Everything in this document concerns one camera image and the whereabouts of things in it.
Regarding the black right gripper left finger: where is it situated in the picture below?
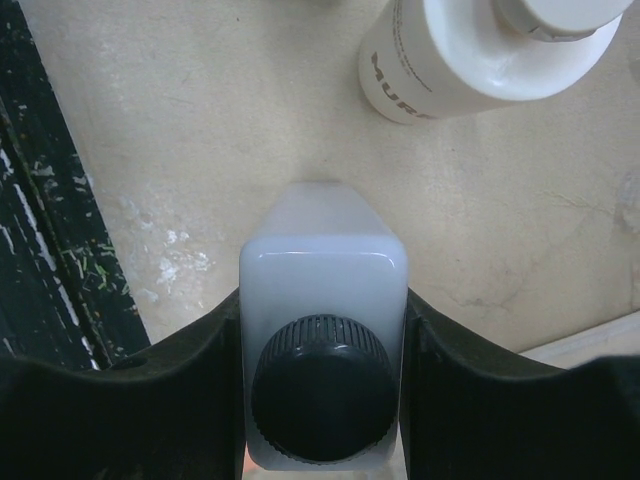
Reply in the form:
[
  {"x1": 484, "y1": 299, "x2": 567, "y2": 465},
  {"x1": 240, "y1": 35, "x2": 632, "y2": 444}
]
[{"x1": 1, "y1": 293, "x2": 245, "y2": 479}]

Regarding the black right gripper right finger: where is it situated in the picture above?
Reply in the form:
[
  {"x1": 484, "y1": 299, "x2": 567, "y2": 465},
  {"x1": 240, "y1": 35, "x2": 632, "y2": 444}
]
[{"x1": 402, "y1": 293, "x2": 639, "y2": 479}]

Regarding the white square bottle black cap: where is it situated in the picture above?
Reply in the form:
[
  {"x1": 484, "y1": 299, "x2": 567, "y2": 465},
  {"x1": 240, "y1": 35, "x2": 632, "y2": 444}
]
[{"x1": 239, "y1": 181, "x2": 409, "y2": 471}]

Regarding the canvas bag with orange handles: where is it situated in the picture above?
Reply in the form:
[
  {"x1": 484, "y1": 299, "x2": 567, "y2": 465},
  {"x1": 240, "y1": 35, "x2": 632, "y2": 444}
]
[{"x1": 521, "y1": 311, "x2": 640, "y2": 369}]

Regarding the cream bottle with round cap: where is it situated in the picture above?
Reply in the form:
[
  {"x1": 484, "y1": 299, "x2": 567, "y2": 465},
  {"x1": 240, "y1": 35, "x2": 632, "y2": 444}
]
[{"x1": 358, "y1": 1, "x2": 631, "y2": 124}]

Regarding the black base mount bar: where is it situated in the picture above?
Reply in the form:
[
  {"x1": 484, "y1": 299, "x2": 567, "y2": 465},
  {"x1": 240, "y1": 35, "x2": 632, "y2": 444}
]
[{"x1": 1, "y1": 1, "x2": 150, "y2": 370}]

